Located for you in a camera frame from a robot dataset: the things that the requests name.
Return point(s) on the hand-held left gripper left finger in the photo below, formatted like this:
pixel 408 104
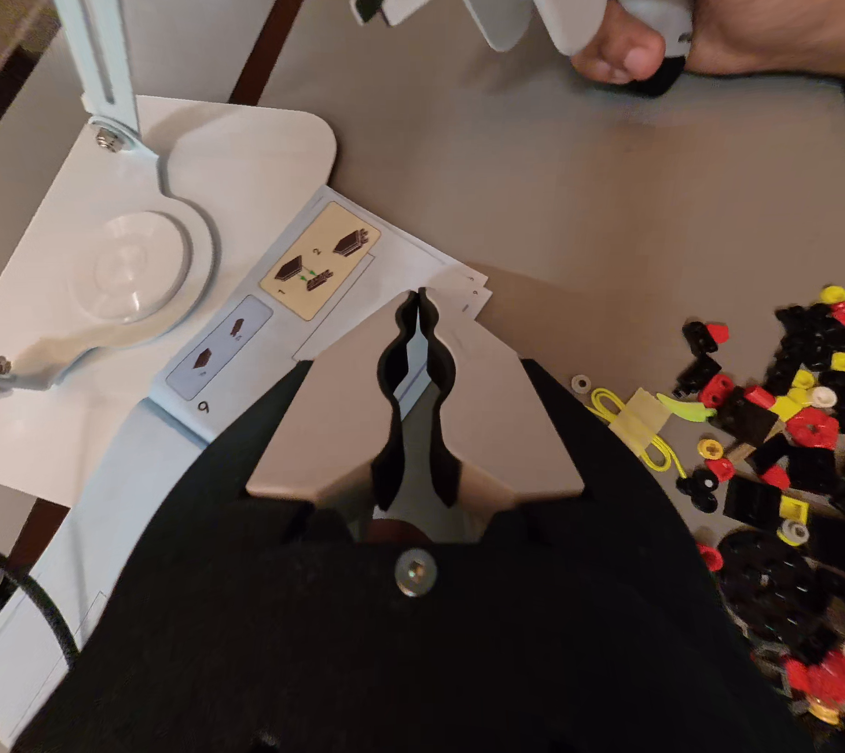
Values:
pixel 330 410

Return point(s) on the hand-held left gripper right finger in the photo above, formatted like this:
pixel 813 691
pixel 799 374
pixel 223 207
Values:
pixel 502 423

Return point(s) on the lego instruction booklet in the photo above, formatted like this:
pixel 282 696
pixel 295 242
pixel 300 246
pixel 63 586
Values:
pixel 317 251

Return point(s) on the neon green lego feather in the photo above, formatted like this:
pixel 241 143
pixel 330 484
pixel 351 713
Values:
pixel 686 410

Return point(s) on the pile of lego pieces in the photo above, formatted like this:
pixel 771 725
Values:
pixel 792 436

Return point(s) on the clear tape piece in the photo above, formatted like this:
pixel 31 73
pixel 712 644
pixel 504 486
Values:
pixel 637 419

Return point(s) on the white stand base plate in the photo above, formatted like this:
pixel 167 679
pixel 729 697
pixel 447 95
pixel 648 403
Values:
pixel 251 152

